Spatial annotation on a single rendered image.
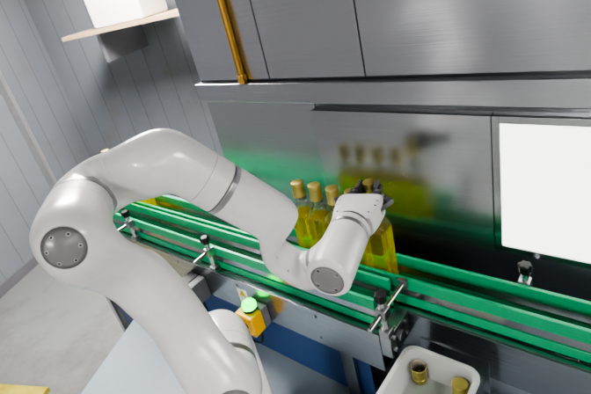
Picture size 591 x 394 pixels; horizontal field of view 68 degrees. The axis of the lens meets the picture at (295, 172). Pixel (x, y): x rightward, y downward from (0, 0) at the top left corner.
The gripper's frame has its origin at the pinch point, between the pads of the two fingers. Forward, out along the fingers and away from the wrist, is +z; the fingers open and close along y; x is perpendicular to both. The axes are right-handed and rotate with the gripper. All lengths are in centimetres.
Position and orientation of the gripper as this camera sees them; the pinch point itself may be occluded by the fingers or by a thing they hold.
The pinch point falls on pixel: (368, 188)
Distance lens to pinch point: 104.0
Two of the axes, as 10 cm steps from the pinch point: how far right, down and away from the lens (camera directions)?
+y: 9.1, -0.2, -4.2
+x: -2.2, -8.8, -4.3
